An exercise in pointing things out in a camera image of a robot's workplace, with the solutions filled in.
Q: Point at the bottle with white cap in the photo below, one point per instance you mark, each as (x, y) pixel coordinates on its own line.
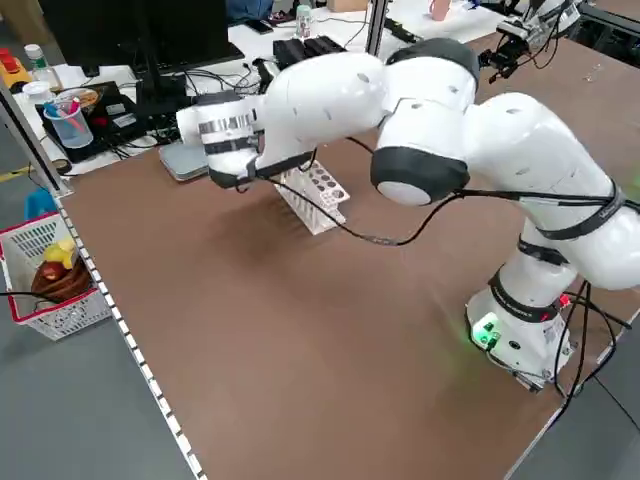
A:
(36, 62)

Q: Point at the black flat device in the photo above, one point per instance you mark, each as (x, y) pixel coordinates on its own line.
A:
(115, 125)

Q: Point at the yellow toy fruit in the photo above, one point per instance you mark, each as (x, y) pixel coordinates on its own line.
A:
(60, 250)

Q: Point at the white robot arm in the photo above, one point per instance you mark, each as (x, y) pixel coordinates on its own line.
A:
(450, 150)
(555, 15)

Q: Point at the red and yellow toy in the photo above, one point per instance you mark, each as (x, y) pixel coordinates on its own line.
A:
(10, 67)

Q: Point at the black computer monitor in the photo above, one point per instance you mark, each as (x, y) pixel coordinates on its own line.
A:
(140, 30)

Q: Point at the small clear glass flask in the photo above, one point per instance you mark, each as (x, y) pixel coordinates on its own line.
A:
(590, 77)

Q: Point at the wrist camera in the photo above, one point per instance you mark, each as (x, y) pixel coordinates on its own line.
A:
(512, 29)

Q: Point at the pink cup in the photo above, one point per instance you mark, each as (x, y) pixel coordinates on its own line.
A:
(440, 9)

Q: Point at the black ribbed box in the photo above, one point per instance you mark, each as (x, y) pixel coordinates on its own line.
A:
(325, 46)
(290, 52)

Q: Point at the drink can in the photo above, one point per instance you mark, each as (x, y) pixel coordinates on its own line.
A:
(303, 22)

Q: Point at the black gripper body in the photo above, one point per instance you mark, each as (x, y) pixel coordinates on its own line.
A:
(515, 50)

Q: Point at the clear cup with pens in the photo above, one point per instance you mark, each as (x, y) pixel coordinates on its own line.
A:
(70, 127)

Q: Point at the white test tube rack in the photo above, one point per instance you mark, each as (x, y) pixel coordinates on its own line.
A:
(325, 195)

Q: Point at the white plastic basket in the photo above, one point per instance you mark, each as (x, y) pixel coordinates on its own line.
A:
(55, 315)

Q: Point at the red toy apple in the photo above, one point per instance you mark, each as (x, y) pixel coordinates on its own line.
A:
(50, 271)

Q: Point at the silver digital scale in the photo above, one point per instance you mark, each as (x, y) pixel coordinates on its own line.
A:
(185, 162)

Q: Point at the brown bowl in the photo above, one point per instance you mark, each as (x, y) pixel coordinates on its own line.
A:
(60, 287)

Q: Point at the blue plastic object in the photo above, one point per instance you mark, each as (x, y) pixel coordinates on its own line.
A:
(40, 205)

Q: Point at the dark tape roll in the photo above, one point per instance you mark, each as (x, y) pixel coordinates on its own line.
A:
(62, 166)

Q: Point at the aluminium frame post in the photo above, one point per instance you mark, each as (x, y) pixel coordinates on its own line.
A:
(376, 25)
(30, 135)

